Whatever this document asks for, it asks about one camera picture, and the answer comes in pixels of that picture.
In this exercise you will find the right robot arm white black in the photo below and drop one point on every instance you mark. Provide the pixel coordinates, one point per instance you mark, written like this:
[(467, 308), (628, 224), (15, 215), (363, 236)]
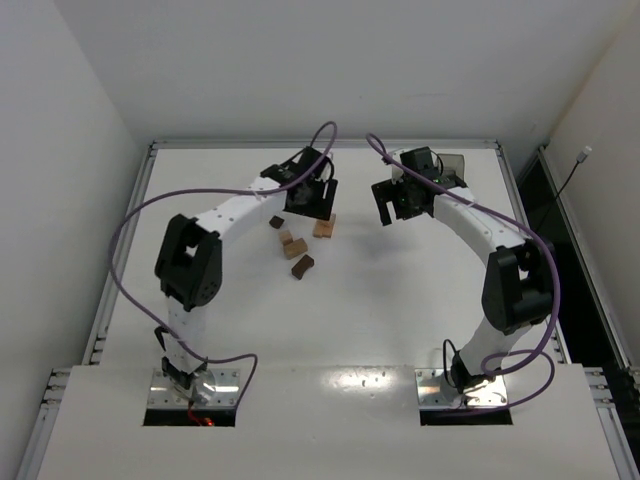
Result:
[(521, 282)]

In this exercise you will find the metal base plate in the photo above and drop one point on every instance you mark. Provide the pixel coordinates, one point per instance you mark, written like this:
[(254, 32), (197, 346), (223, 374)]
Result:
[(436, 395), (215, 389)]

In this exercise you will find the black wall cable white plug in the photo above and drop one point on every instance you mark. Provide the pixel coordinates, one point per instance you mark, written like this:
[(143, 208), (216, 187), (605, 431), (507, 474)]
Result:
[(582, 156)]

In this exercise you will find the light wood rectangular block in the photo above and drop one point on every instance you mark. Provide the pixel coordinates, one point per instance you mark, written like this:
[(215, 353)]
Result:
[(295, 248)]

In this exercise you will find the plain light wood plank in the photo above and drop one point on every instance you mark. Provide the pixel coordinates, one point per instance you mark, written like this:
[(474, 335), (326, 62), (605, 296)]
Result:
[(329, 227)]

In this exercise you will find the smoky transparent plastic bin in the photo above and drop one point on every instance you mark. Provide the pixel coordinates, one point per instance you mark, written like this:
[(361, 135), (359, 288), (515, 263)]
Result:
[(451, 168)]

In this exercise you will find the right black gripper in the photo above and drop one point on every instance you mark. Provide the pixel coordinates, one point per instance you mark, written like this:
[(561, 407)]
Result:
[(390, 198)]

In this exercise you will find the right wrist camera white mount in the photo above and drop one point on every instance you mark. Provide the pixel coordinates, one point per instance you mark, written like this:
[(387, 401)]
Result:
[(396, 172)]

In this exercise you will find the dark half-round wood block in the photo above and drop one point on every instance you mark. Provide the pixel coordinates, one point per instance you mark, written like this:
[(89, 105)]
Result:
[(276, 222)]

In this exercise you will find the dark arch wood block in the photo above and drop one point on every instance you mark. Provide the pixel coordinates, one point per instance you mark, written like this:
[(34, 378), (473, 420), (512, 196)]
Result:
[(305, 263)]

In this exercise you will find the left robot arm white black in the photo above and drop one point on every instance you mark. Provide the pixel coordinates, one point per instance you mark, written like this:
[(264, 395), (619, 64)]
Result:
[(190, 261)]

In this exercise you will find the printed light wood plank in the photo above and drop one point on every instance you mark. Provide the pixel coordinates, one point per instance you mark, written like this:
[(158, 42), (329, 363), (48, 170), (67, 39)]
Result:
[(320, 229)]

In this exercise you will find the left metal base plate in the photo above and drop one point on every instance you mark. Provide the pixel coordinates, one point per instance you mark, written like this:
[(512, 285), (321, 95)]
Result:
[(215, 389)]

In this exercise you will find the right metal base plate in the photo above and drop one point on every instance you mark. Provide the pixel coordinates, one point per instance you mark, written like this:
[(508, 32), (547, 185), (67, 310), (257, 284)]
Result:
[(436, 395)]

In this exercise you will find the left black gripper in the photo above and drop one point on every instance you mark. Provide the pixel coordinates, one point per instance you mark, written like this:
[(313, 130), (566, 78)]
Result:
[(316, 201)]

